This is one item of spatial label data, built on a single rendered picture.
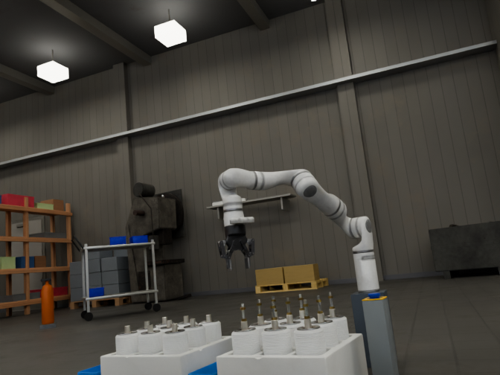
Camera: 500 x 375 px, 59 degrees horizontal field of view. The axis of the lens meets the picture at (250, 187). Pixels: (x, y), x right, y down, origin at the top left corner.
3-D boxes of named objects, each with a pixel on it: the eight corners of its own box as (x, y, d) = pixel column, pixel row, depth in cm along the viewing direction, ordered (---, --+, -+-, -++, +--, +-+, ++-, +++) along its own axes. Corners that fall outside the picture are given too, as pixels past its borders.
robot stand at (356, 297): (364, 360, 199) (355, 292, 204) (397, 359, 194) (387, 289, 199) (360, 367, 186) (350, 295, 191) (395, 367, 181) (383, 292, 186)
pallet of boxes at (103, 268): (143, 300, 923) (140, 243, 943) (119, 305, 849) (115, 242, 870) (97, 304, 965) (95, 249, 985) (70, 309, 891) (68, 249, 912)
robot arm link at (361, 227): (372, 216, 202) (378, 254, 199) (353, 219, 207) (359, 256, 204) (363, 215, 194) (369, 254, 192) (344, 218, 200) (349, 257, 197)
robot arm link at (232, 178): (226, 166, 157) (261, 168, 163) (216, 172, 165) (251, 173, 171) (227, 185, 155) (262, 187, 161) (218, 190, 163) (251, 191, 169)
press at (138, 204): (204, 295, 873) (194, 180, 913) (175, 301, 778) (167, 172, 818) (152, 300, 916) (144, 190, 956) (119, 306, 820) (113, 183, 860)
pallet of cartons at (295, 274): (254, 293, 763) (252, 270, 770) (270, 289, 832) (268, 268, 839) (318, 289, 721) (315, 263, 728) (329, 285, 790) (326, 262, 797)
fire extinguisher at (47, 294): (48, 327, 545) (47, 278, 555) (64, 325, 535) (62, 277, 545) (31, 329, 522) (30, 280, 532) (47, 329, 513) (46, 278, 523)
